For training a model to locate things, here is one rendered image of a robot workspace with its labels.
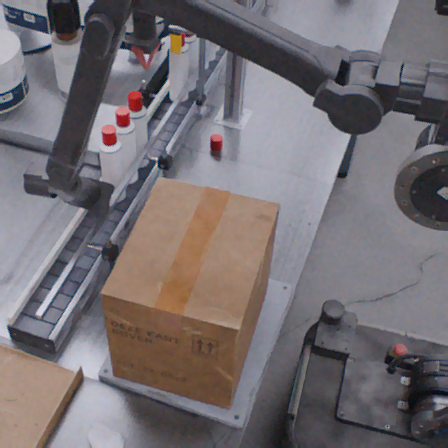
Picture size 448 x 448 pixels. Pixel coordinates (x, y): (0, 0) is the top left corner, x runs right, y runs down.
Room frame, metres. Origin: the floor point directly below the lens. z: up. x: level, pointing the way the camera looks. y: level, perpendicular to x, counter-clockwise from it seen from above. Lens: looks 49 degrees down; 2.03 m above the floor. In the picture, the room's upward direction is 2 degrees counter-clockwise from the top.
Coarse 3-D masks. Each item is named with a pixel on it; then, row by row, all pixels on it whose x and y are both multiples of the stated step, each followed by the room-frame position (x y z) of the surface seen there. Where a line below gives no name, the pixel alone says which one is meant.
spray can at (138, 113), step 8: (128, 96) 1.30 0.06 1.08; (136, 96) 1.29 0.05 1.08; (128, 104) 1.29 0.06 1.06; (136, 104) 1.28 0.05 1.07; (136, 112) 1.28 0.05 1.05; (144, 112) 1.29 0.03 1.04; (136, 120) 1.27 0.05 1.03; (144, 120) 1.28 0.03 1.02; (136, 128) 1.27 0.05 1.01; (144, 128) 1.28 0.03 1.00; (136, 136) 1.27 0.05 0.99; (144, 136) 1.28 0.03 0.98; (136, 144) 1.28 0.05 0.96; (144, 144) 1.28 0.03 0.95; (136, 152) 1.27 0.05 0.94; (144, 160) 1.28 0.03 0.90; (144, 168) 1.28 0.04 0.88
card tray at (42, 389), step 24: (0, 360) 0.76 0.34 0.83; (24, 360) 0.76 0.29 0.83; (0, 384) 0.71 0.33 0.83; (24, 384) 0.71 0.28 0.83; (48, 384) 0.70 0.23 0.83; (72, 384) 0.69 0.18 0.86; (0, 408) 0.65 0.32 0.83; (24, 408) 0.65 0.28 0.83; (48, 408) 0.65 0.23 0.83; (0, 432) 0.60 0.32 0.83; (24, 432) 0.60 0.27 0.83; (48, 432) 0.59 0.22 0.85
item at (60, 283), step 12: (180, 96) 1.46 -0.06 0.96; (168, 120) 1.37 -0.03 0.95; (156, 132) 1.32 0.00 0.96; (132, 168) 1.19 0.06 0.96; (120, 192) 1.11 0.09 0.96; (96, 228) 1.00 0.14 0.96; (84, 240) 0.97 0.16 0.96; (84, 252) 0.94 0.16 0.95; (72, 264) 0.91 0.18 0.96; (60, 276) 0.87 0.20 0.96; (60, 288) 0.85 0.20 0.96; (48, 300) 0.82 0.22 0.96
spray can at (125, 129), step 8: (120, 112) 1.24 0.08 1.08; (128, 112) 1.24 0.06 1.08; (120, 120) 1.23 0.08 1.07; (128, 120) 1.23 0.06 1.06; (120, 128) 1.23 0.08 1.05; (128, 128) 1.23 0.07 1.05; (120, 136) 1.22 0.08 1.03; (128, 136) 1.22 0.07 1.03; (128, 144) 1.22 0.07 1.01; (128, 152) 1.22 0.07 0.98; (128, 160) 1.22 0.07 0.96; (128, 168) 1.22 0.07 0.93; (136, 176) 1.23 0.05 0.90; (128, 184) 1.22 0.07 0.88
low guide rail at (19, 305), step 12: (168, 84) 1.58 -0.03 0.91; (156, 96) 1.52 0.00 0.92; (156, 108) 1.50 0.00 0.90; (84, 216) 1.10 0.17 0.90; (72, 228) 1.05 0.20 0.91; (60, 240) 1.01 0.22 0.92; (48, 264) 0.95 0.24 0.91; (36, 276) 0.92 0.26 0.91; (24, 300) 0.86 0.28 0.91; (12, 312) 0.82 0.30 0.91
